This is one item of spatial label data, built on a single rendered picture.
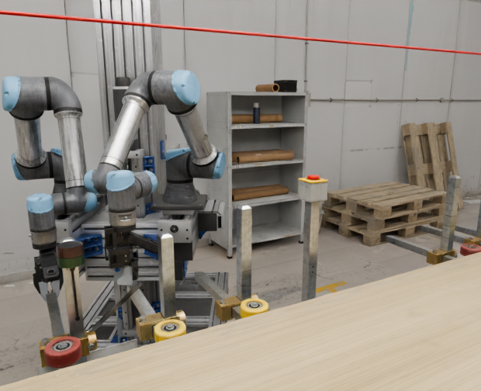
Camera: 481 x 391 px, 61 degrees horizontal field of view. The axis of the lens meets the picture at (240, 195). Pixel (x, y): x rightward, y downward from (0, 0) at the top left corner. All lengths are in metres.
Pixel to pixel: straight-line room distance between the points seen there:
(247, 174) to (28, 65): 2.23
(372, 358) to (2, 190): 3.21
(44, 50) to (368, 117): 3.65
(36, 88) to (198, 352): 1.02
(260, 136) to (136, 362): 3.59
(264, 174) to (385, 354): 3.57
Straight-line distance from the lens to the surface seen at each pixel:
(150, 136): 1.97
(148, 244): 1.25
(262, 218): 4.58
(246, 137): 4.30
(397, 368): 1.04
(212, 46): 4.16
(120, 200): 1.18
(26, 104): 1.59
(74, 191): 1.52
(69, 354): 1.09
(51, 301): 1.45
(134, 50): 2.01
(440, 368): 1.07
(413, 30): 6.00
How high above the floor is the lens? 1.47
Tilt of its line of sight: 13 degrees down
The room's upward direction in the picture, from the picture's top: straight up
